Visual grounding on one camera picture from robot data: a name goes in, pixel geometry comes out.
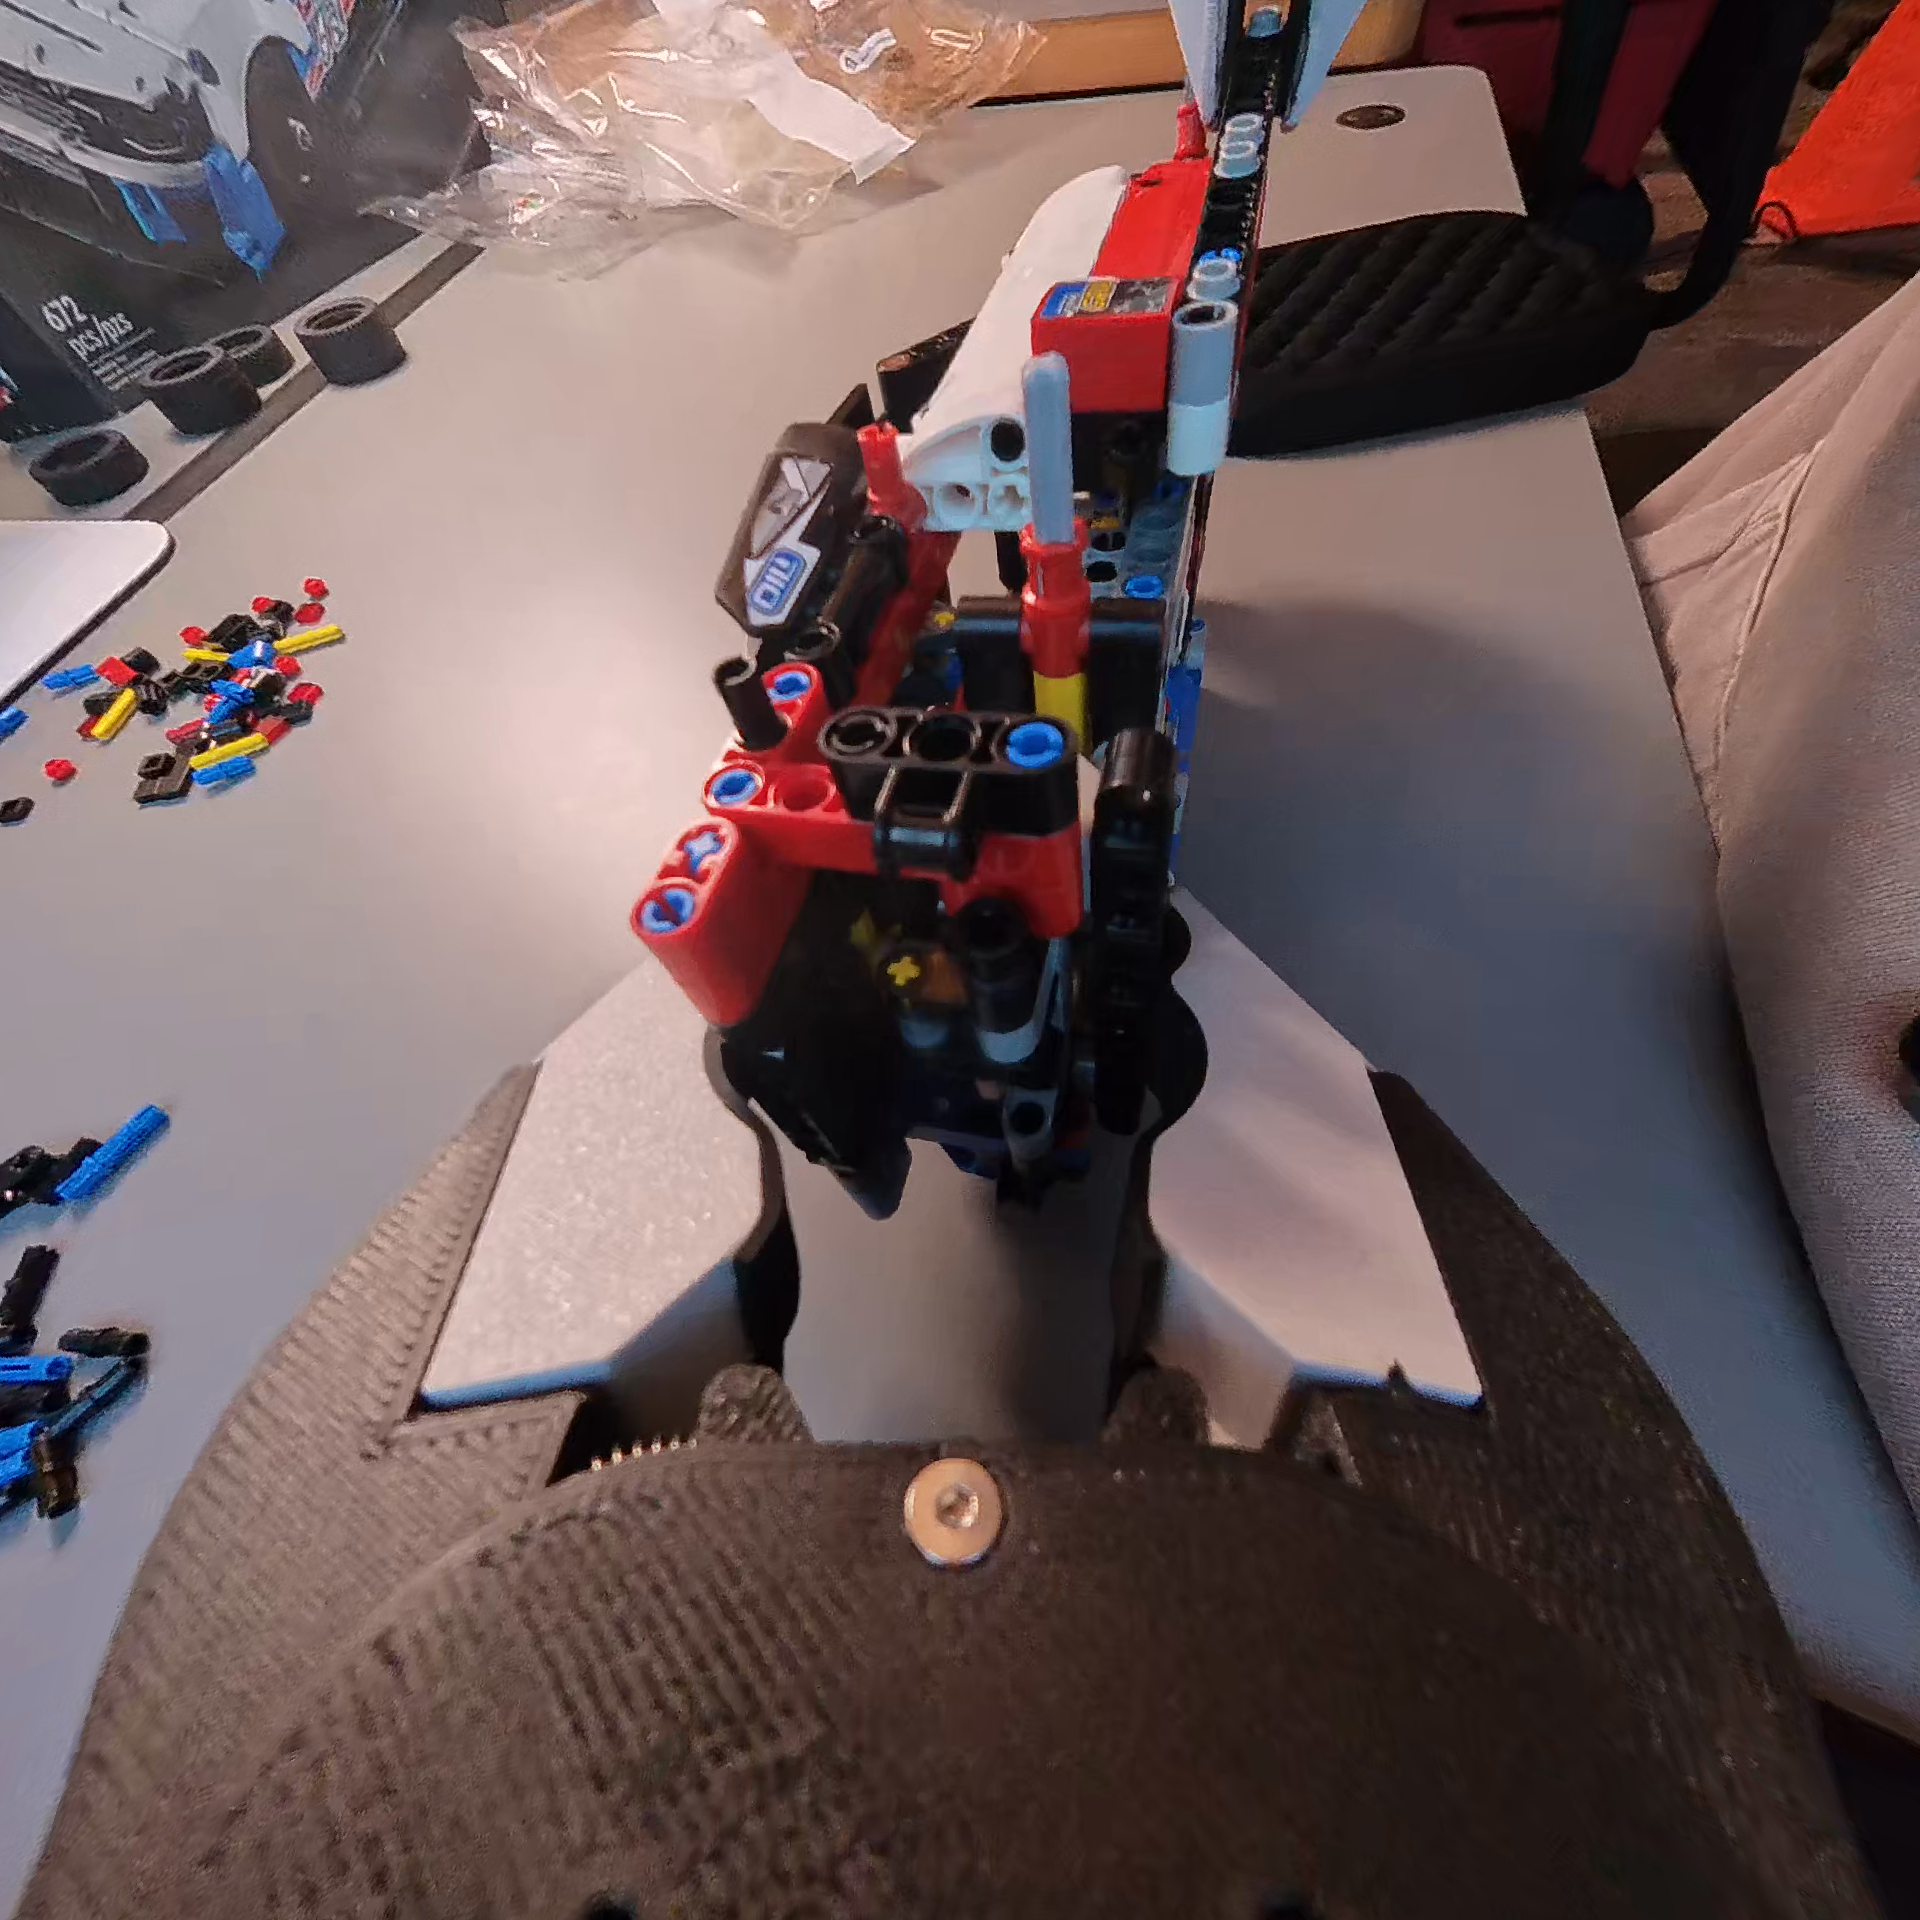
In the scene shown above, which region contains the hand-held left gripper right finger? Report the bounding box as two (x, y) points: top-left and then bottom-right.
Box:
(1122, 902), (1490, 1448)

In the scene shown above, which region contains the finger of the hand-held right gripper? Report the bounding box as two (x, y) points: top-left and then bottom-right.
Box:
(1278, 0), (1370, 129)
(1166, 0), (1247, 119)

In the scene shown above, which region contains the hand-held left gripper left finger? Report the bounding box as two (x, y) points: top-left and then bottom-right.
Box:
(418, 960), (799, 1414)

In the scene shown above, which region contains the long black lego beam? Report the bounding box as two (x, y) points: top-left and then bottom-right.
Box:
(1184, 0), (1290, 348)

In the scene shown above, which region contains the lego race car model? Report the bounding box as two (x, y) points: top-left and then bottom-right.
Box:
(630, 112), (1276, 1216)

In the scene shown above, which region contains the blue lego pin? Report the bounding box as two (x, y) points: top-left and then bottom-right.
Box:
(52, 1105), (171, 1205)

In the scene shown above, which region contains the black lego connector piece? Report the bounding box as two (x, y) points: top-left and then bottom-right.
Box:
(0, 1139), (103, 1216)

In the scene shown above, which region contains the lego set box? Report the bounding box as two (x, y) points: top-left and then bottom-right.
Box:
(0, 0), (495, 443)

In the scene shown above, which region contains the red office chair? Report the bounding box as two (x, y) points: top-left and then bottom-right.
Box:
(1415, 0), (1801, 322)

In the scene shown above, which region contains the black textured wrist rest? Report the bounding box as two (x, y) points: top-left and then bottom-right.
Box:
(1220, 210), (1653, 460)

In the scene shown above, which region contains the orange traffic cone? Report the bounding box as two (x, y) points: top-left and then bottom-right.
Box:
(1755, 0), (1920, 242)

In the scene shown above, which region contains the crumpled clear plastic bag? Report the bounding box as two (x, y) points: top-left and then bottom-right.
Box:
(365, 0), (1043, 279)

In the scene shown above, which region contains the bunch of blue black pins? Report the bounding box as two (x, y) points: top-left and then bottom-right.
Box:
(0, 1328), (152, 1520)

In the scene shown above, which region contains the pile of small colourful pieces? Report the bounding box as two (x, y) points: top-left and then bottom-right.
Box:
(0, 579), (346, 824)

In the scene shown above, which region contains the white book stand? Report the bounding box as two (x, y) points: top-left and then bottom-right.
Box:
(0, 520), (174, 706)

